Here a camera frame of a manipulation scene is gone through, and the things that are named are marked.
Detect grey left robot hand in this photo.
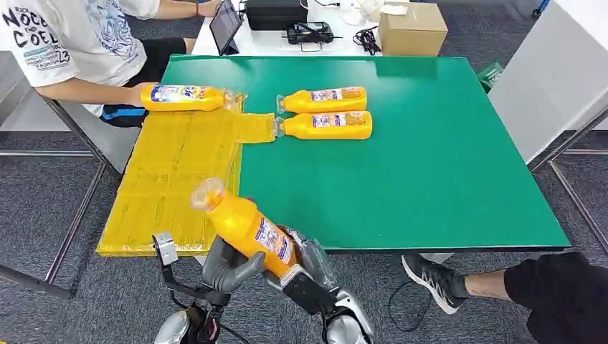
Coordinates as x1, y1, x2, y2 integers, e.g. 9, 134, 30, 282
201, 234, 267, 295

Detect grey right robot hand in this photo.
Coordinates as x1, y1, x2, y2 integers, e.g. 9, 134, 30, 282
263, 226, 341, 317

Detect orange drink bottle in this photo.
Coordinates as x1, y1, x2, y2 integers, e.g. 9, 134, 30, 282
275, 85, 369, 115
190, 177, 300, 280
140, 83, 246, 114
275, 110, 374, 141

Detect yellow plastic sheet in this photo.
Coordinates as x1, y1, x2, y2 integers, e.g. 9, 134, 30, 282
96, 110, 277, 258

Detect green table mat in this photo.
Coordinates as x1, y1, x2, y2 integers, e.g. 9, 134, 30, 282
161, 54, 571, 254

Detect white table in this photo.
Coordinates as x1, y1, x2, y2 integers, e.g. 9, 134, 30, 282
488, 0, 608, 166
191, 0, 384, 57

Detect black tablet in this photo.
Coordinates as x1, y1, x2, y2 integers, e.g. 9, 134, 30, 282
209, 0, 244, 57

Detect person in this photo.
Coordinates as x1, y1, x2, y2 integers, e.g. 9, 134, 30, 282
0, 0, 224, 130
401, 251, 608, 344

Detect black box case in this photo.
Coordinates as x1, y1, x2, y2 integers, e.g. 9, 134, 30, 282
244, 0, 310, 32

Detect person's left hand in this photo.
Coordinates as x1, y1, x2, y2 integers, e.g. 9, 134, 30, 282
196, 0, 224, 19

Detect brown cardboard box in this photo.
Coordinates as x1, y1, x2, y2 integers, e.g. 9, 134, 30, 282
378, 1, 449, 58

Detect clear plastic wrap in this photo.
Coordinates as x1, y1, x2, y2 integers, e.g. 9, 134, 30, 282
338, 0, 368, 27

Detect green bag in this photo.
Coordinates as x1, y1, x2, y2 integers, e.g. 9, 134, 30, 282
476, 61, 505, 95

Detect white crumpled paper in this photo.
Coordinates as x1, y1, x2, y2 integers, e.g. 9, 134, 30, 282
366, 0, 410, 16

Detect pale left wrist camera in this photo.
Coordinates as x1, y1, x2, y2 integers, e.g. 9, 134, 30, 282
152, 231, 179, 266

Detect black floor cable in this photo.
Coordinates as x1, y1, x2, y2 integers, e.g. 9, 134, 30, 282
387, 278, 432, 334

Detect metal table frame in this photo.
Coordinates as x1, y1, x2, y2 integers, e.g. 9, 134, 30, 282
527, 106, 608, 258
0, 96, 123, 300

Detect black controller with cable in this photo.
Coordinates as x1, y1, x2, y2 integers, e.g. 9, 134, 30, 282
282, 21, 344, 53

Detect black cable bundle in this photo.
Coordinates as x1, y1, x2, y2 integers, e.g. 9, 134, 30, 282
353, 26, 383, 57

